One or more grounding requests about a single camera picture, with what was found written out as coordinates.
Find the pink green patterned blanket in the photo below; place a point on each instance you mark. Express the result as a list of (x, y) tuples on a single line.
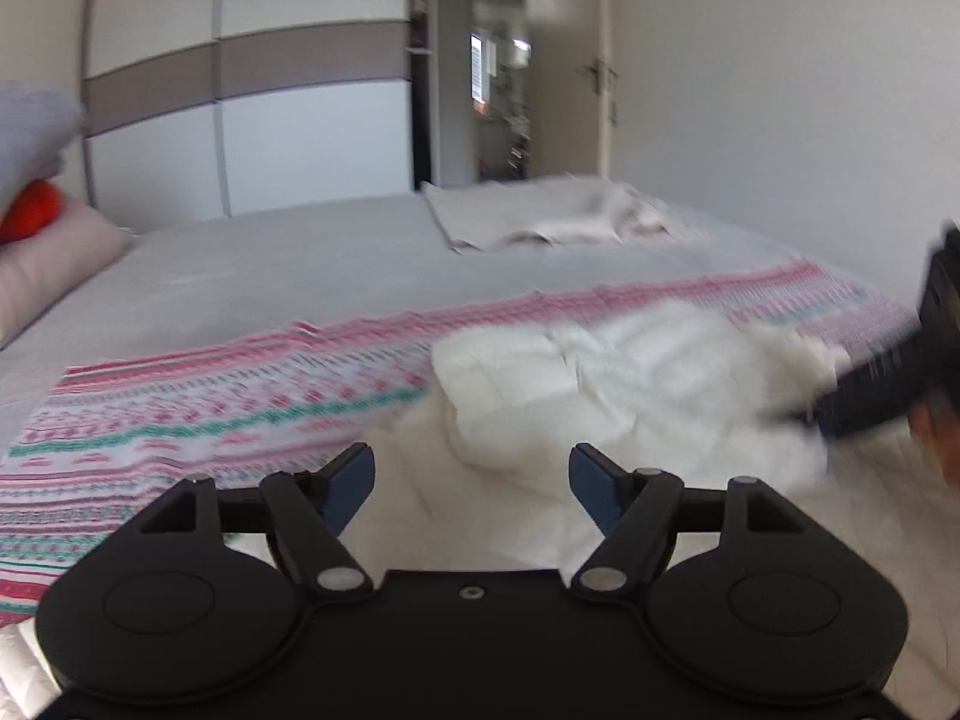
[(187, 405)]

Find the orange round cushion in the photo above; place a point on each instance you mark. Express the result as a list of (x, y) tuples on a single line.
[(34, 211)]

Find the beige crumpled cloth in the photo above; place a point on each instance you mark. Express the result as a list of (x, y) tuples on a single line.
[(510, 214)]

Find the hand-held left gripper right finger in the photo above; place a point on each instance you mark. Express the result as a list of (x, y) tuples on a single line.
[(596, 487)]

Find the white room door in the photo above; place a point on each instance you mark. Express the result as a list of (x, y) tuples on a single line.
[(562, 127)]

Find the pink pillow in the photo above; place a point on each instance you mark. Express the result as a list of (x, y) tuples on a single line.
[(52, 262)]

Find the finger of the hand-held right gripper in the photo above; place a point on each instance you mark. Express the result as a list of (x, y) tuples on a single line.
[(862, 394)]

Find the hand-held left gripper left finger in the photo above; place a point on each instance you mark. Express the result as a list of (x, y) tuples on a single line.
[(349, 484)]

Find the grey pillow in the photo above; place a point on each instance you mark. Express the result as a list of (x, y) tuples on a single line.
[(30, 127)]

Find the bed with grey sheet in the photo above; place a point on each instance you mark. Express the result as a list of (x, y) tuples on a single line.
[(262, 270)]

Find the white quilted duvet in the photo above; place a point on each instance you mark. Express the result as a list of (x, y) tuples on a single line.
[(600, 390)]

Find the person's right hand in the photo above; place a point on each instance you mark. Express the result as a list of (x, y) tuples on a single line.
[(941, 439)]

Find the white wardrobe with brown band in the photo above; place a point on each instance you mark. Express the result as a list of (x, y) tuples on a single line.
[(300, 135)]

